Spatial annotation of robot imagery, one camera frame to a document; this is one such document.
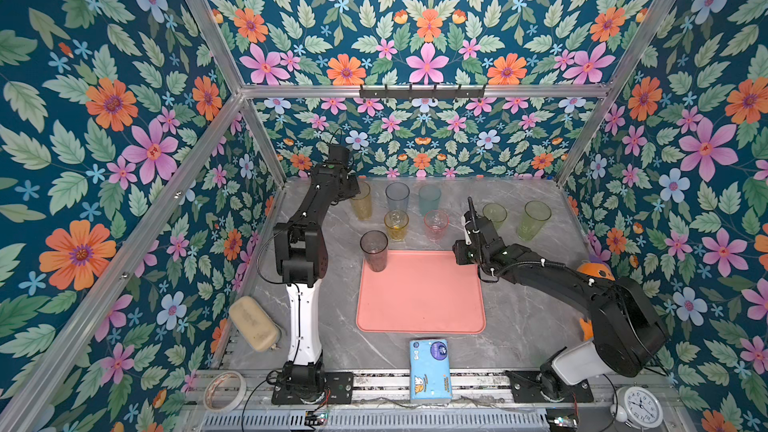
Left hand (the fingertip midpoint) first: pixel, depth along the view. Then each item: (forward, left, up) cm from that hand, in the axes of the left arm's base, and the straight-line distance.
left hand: (354, 182), depth 99 cm
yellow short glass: (-8, -14, -13) cm, 21 cm away
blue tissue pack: (-56, -20, -11) cm, 61 cm away
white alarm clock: (-66, -68, -11) cm, 96 cm away
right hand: (-24, -32, -5) cm, 40 cm away
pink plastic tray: (-34, -20, -15) cm, 42 cm away
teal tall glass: (-4, -25, -5) cm, 26 cm away
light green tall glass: (-18, -56, -1) cm, 59 cm away
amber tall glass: (-4, -3, -6) cm, 8 cm away
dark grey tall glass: (-22, -6, -6) cm, 23 cm away
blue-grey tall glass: (-6, -14, -2) cm, 15 cm away
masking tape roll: (-54, +34, -13) cm, 66 cm away
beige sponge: (-41, +27, -10) cm, 51 cm away
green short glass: (-8, -50, -12) cm, 52 cm away
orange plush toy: (-34, -71, -5) cm, 79 cm away
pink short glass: (-11, -27, -11) cm, 31 cm away
